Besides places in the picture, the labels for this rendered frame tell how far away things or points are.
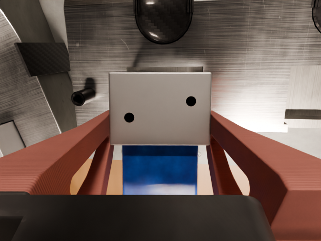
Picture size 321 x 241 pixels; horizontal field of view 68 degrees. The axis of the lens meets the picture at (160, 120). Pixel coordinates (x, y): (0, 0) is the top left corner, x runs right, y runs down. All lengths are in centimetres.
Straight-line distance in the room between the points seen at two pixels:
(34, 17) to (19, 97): 8
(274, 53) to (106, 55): 11
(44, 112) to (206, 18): 17
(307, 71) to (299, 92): 2
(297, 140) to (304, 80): 10
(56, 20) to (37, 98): 9
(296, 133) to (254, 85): 13
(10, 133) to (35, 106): 4
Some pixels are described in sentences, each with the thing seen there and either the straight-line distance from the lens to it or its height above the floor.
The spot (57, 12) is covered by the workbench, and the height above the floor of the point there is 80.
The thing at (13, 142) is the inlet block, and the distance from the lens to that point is 27.
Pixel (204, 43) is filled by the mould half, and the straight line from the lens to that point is 16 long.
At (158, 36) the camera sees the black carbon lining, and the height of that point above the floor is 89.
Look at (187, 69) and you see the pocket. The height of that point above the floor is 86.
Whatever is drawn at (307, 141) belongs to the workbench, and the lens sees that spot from 30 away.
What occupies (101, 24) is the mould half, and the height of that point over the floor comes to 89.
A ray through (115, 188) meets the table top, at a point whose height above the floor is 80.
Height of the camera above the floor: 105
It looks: 72 degrees down
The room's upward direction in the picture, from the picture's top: 152 degrees counter-clockwise
